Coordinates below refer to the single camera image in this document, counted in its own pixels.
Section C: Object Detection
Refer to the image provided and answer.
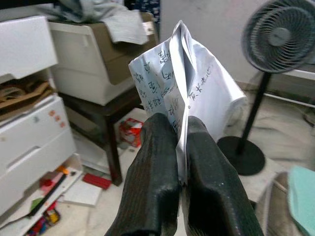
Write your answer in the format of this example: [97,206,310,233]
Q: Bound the white flat board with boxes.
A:
[58,179,103,207]

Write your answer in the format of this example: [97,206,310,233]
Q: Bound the red cardboard box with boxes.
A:
[119,118,145,148]

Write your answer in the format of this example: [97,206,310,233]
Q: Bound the red flat case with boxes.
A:
[82,173,113,190]

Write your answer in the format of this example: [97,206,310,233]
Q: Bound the colourful toy blocks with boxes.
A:
[26,208,62,236]

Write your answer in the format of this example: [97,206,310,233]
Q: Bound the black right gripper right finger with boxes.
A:
[183,115,264,236]

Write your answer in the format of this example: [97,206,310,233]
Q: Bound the teal cloth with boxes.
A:
[287,166,315,236]

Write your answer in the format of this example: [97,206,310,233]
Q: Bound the grey hooded sweatshirt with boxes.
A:
[36,0,148,45]

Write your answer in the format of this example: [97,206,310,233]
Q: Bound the grey pedestal fan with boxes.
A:
[217,0,315,177]

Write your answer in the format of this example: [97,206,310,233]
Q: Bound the dark floral cloth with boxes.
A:
[124,0,161,24]

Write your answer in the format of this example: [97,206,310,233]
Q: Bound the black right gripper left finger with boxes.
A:
[104,113,182,236]

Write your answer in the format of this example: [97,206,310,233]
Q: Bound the white brown printer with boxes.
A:
[48,12,159,106]

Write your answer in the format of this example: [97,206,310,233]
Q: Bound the white drawer cabinet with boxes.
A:
[0,15,77,218]

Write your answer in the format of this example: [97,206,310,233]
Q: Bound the black stick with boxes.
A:
[28,172,68,218]

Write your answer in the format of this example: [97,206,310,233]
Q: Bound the brown cardboard pieces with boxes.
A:
[0,80,56,121]

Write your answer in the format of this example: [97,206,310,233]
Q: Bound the white written paper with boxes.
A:
[127,20,248,184]

